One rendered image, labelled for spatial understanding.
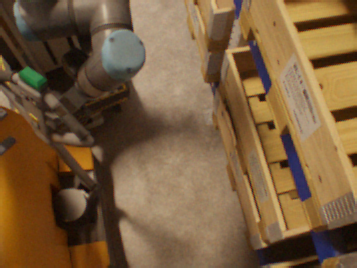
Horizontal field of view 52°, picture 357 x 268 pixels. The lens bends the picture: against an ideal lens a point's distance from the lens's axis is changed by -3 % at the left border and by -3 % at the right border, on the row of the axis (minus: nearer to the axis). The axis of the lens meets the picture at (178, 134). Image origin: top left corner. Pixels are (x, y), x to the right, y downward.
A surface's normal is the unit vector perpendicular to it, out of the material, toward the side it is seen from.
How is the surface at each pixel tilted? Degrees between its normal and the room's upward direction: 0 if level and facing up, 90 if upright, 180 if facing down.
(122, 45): 36
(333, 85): 0
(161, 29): 0
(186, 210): 0
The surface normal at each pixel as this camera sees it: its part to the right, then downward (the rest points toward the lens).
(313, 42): 0.01, -0.35
